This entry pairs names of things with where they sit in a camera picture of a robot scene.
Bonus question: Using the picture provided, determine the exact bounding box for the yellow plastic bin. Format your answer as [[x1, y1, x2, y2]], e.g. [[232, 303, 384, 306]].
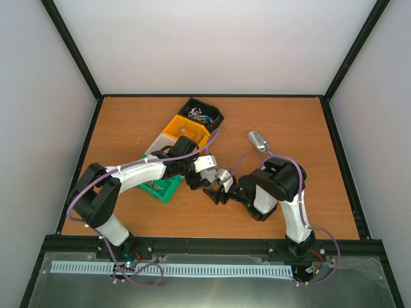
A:
[[162, 115, 210, 148]]

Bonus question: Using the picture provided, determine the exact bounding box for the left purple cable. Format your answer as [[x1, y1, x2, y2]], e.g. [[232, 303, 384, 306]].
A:
[[66, 128, 222, 288]]

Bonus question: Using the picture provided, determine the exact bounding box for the green plastic bin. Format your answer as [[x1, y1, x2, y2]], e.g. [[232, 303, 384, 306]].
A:
[[136, 155, 184, 205]]

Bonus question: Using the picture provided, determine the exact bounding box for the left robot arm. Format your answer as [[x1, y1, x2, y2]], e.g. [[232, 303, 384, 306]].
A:
[[66, 136, 217, 259]]

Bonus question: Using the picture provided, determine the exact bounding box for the white translucent plastic bin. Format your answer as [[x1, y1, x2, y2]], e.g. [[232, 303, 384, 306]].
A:
[[144, 133, 177, 155]]

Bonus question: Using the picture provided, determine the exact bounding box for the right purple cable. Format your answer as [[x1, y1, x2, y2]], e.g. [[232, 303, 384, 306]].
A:
[[226, 151, 342, 286]]

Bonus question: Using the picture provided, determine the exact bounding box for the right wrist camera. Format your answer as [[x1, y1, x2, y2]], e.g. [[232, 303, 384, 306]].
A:
[[216, 169, 235, 193]]

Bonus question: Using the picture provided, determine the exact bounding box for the light blue cable duct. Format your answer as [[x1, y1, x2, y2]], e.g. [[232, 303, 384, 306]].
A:
[[49, 261, 293, 280]]

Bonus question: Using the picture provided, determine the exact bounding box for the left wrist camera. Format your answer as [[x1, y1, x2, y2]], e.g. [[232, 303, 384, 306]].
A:
[[193, 154, 218, 173]]

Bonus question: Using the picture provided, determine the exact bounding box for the white round lid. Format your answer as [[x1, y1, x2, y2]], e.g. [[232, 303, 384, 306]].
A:
[[200, 169, 217, 187]]

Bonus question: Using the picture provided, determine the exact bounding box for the black plastic bin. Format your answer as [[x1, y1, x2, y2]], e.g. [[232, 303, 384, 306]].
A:
[[177, 98, 224, 133]]

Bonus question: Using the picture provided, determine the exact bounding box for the silver metal scoop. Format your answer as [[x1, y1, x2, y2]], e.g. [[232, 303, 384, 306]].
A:
[[247, 131, 272, 155]]

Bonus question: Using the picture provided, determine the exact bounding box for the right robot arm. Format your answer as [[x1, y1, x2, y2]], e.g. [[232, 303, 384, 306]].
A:
[[186, 156, 315, 260]]

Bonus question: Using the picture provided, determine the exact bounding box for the purple cable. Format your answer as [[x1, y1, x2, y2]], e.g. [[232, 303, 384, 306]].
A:
[[226, 151, 342, 286], [66, 128, 222, 288]]

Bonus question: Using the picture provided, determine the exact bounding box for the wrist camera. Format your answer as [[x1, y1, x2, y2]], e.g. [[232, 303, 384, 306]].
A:
[[216, 169, 235, 193], [193, 154, 218, 173]]

